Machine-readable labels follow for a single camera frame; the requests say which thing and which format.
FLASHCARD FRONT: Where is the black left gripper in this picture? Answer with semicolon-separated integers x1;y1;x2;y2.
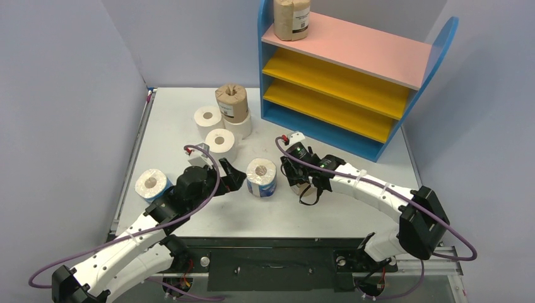
189;158;245;212

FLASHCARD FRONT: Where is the brown roll cloud logo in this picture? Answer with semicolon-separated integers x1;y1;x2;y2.
290;183;317;197

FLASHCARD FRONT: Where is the blue plastic tissue roll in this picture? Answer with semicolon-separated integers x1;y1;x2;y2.
246;158;277;198

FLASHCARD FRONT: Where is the brown roll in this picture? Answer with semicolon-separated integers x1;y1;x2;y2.
215;83;249;124
273;0;311;41

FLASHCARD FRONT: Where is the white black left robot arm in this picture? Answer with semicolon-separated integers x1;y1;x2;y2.
52;158;247;302

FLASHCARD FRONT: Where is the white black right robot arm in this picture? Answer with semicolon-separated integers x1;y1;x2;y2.
276;137;449;270

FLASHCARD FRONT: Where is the colourful wooden shelf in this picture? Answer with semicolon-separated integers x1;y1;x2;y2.
257;1;459;162

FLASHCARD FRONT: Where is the white paper roll under stack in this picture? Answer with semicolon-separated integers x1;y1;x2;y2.
223;112;252;140

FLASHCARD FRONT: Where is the brown wrapped roll on stack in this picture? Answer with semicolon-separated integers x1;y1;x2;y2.
215;83;249;124

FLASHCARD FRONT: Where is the blue wrapped roll at left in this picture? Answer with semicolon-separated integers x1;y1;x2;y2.
134;169;172;203

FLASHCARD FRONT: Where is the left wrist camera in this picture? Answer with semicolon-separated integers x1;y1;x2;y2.
184;143;213;167

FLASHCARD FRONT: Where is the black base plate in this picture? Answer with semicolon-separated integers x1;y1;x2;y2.
142;235;397;292

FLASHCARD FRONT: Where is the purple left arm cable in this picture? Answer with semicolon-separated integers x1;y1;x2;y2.
28;145;226;303

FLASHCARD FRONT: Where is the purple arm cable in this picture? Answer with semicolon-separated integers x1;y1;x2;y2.
28;145;226;303
274;136;478;301

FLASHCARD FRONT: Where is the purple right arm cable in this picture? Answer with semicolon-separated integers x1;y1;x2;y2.
274;136;478;301

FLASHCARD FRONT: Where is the aluminium rail frame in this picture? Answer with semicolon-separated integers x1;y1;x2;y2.
113;88;467;302

